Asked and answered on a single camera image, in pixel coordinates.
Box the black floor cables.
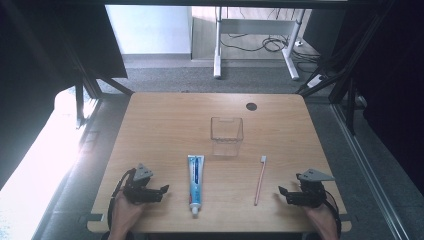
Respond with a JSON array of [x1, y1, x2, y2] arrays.
[[219, 7, 322, 74]]

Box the dark curtain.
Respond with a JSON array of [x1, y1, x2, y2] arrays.
[[0, 0, 128, 192], [333, 0, 424, 198]]

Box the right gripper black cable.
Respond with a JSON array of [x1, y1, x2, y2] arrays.
[[321, 190, 343, 238]]

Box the person's right hand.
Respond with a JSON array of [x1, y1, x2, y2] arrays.
[[300, 202, 335, 232]]

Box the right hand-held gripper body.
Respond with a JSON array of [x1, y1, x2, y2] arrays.
[[285, 168, 336, 209]]

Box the white metal desk frame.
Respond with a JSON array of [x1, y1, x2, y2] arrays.
[[212, 6, 307, 81]]

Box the black metal stand frame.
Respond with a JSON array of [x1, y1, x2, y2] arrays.
[[61, 31, 135, 130], [294, 0, 396, 136]]

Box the pink toothbrush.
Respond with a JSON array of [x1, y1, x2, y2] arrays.
[[253, 155, 268, 207]]

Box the clear plastic square container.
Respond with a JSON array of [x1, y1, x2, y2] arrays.
[[209, 116, 245, 158]]

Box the metal floor rail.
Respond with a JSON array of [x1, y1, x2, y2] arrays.
[[330, 102, 403, 240]]

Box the black overhead bar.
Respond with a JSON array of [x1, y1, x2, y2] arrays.
[[103, 0, 349, 10]]

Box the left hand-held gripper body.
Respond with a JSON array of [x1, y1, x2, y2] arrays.
[[122, 162, 162, 205]]

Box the person's left hand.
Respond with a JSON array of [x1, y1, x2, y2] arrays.
[[110, 191, 148, 232]]

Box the blue and white toothpaste tube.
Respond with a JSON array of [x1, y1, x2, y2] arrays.
[[186, 154, 206, 219]]

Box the white power strip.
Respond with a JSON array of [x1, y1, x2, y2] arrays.
[[306, 73, 327, 90]]

